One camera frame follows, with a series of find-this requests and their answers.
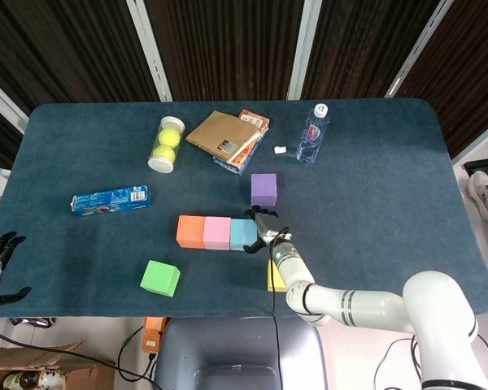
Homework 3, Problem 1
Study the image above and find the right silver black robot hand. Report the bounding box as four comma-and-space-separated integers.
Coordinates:
243, 206, 291, 254

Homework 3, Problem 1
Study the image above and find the light blue foam cube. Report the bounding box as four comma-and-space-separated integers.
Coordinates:
229, 218, 259, 252

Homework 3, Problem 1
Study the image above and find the pink foam cube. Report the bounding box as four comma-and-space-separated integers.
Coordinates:
203, 215, 233, 251

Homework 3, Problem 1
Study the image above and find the yellow foam cube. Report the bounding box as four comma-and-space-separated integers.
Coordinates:
266, 259, 288, 293

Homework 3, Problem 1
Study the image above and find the orange foam cube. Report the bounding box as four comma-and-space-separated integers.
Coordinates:
175, 214, 207, 250

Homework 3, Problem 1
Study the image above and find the green foam cube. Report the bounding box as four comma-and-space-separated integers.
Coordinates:
139, 259, 182, 299

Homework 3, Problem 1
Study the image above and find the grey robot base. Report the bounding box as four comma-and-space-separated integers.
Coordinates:
153, 316, 329, 390

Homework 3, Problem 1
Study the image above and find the purple foam cube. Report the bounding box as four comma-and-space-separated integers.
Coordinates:
250, 172, 279, 208

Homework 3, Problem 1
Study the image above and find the chrome metal bar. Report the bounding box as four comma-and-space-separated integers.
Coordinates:
7, 317, 56, 330

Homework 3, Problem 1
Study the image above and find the clear plastic water bottle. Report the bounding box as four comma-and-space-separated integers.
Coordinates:
295, 102, 331, 164

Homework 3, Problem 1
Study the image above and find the brown spiral notebook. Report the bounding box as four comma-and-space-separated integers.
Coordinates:
185, 110, 262, 164

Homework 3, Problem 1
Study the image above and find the blue orange card box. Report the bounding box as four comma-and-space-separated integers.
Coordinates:
211, 108, 271, 177

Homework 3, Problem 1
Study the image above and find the bottle in cardboard box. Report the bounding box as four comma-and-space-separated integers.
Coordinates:
1, 370, 63, 390

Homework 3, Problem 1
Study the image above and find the clear tennis ball tube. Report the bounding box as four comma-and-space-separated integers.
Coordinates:
146, 115, 186, 175

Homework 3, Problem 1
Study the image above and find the teal table cloth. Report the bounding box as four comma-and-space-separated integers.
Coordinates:
0, 97, 488, 319

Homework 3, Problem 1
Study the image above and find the yellow tennis ball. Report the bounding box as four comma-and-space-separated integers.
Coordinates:
152, 145, 176, 163
158, 128, 182, 148

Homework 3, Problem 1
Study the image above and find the brown cardboard box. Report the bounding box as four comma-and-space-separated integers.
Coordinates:
0, 340, 116, 390

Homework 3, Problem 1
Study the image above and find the blue Oreo cookie box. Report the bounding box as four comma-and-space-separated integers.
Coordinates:
69, 184, 154, 218

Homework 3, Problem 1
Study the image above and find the orange power strip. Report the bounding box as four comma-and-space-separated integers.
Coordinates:
142, 316, 168, 354

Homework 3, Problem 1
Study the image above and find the white sneaker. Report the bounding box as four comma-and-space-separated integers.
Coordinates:
467, 170, 488, 224

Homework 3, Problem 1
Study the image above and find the black left hand cable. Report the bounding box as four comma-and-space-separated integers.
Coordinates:
0, 323, 160, 388

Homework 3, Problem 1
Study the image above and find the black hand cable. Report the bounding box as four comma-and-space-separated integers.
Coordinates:
270, 226, 290, 390
0, 323, 160, 388

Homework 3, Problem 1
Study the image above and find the black right hand cable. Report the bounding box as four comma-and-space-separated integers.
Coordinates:
270, 226, 290, 390

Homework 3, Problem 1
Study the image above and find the thin black floor cable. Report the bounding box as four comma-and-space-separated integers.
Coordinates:
116, 323, 160, 381

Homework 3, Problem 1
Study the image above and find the white frame post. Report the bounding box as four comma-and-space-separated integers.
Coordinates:
125, 0, 174, 102
383, 0, 445, 99
0, 70, 30, 136
287, 0, 325, 101

